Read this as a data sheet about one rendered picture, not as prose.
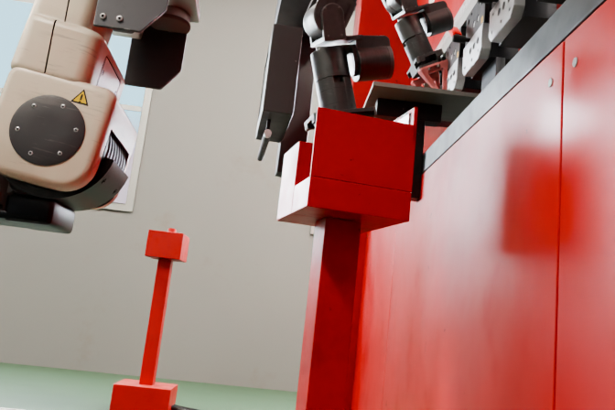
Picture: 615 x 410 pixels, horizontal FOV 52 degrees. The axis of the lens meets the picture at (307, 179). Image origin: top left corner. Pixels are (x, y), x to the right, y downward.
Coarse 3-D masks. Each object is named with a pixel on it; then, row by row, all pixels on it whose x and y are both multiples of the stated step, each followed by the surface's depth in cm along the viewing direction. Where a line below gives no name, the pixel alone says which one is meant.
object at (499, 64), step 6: (498, 60) 140; (504, 60) 140; (492, 66) 142; (498, 66) 139; (504, 66) 140; (486, 72) 146; (492, 72) 141; (498, 72) 139; (486, 78) 146; (492, 78) 141; (486, 84) 145
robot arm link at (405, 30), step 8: (408, 16) 143; (416, 16) 144; (424, 16) 144; (400, 24) 144; (408, 24) 143; (416, 24) 143; (424, 24) 145; (400, 32) 144; (408, 32) 143; (416, 32) 142; (424, 32) 143
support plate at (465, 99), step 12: (372, 84) 134; (384, 84) 133; (396, 84) 133; (372, 96) 140; (384, 96) 139; (396, 96) 138; (408, 96) 137; (420, 96) 136; (432, 96) 136; (444, 96) 135; (456, 96) 134; (468, 96) 134; (444, 108) 142; (456, 108) 141; (444, 120) 150
